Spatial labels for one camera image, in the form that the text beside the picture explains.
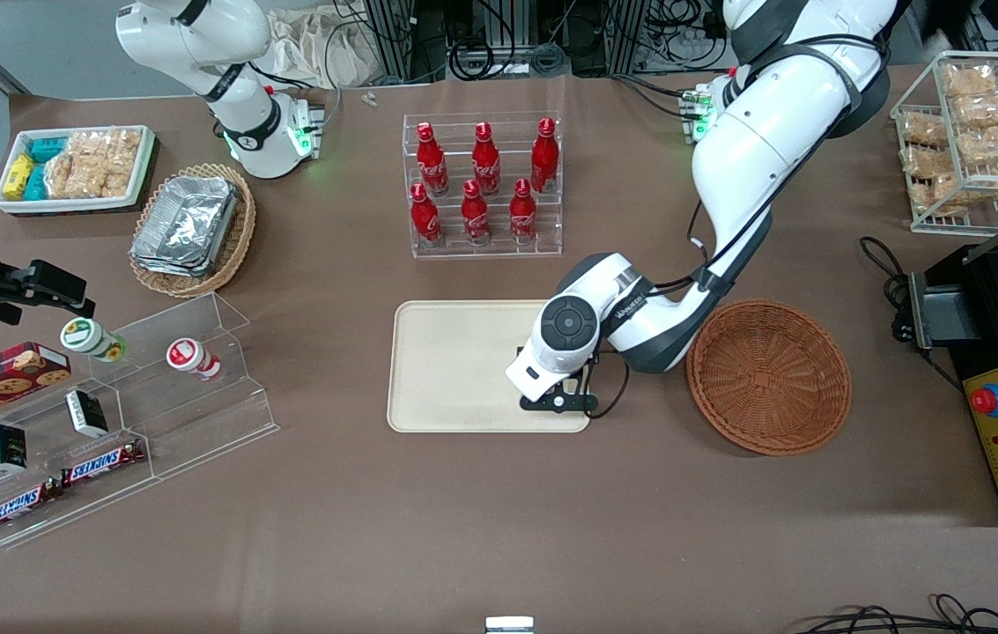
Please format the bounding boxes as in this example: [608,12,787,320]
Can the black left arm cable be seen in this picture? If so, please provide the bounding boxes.
[585,33,891,420]

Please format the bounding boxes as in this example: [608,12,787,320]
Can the black appliance power cable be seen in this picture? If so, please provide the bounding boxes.
[860,235,965,390]

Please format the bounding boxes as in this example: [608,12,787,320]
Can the black countertop appliance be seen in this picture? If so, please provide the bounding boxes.
[907,207,998,529]

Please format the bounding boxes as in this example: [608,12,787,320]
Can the black floor cables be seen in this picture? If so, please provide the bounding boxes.
[791,593,998,634]

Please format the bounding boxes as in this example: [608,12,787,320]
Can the Snickers chocolate bar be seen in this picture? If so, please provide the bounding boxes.
[0,480,64,536]
[60,438,148,489]

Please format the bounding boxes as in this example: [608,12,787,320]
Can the beige cloth bag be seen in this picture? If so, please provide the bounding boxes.
[268,5,381,90]

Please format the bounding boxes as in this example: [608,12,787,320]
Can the white rectangular snack tray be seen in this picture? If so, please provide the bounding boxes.
[0,125,157,216]

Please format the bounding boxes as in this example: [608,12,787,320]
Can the beige plastic tray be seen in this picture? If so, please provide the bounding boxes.
[388,299,592,434]

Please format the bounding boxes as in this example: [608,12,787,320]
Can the black base cable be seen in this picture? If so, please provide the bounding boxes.
[610,73,695,121]

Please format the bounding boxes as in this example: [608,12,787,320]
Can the clear rice cracker pack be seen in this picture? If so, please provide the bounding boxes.
[67,130,108,200]
[102,129,144,198]
[44,150,77,201]

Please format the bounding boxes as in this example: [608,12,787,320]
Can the stacked aluminium foil trays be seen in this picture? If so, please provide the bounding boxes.
[129,175,240,279]

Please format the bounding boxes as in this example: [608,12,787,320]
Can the coiled black cable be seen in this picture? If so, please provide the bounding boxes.
[447,39,498,83]

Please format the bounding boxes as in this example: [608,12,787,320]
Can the small black white box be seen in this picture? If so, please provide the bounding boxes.
[0,423,30,475]
[64,389,110,439]

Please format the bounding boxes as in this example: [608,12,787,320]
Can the red-capped yogurt bottle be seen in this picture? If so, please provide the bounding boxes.
[166,338,223,382]

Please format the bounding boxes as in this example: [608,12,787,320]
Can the brown wicker basket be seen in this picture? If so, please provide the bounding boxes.
[686,299,853,457]

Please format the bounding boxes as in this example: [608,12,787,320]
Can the clear acrylic bottle rack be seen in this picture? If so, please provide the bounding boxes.
[402,111,565,260]

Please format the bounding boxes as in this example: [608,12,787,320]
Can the red plaid cookie box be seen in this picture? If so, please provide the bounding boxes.
[0,342,73,433]

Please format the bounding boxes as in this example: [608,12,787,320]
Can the bagged fried snack pack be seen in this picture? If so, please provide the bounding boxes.
[902,145,959,182]
[958,122,998,168]
[950,92,998,130]
[943,63,998,99]
[909,174,966,218]
[898,110,950,148]

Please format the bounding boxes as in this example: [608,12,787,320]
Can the light oval wicker basket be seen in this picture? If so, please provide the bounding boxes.
[129,163,257,299]

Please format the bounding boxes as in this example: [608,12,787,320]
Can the yellow snack packet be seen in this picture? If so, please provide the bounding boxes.
[2,153,38,195]

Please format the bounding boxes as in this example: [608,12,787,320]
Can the clear acrylic stepped display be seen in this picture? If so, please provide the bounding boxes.
[0,291,280,550]

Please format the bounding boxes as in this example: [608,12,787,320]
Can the red cola bottle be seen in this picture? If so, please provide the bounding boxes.
[508,179,539,246]
[410,182,445,248]
[529,117,561,195]
[416,122,451,197]
[461,179,493,247]
[471,122,503,197]

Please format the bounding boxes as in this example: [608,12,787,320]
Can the green-capped yogurt bottle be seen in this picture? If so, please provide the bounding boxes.
[59,317,129,364]

